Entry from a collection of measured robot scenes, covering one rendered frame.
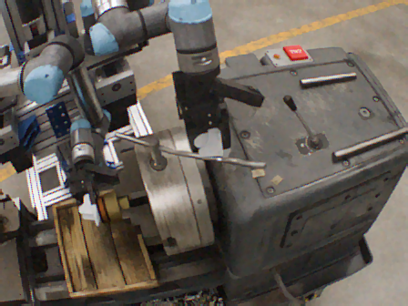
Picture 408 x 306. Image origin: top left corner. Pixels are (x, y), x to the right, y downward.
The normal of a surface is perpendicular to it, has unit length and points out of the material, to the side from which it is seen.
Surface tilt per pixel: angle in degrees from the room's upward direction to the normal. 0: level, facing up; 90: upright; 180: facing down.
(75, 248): 0
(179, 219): 55
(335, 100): 0
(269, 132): 0
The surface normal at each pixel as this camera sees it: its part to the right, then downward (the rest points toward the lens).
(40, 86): 0.02, 0.79
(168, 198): 0.12, -0.06
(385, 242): -0.05, -0.59
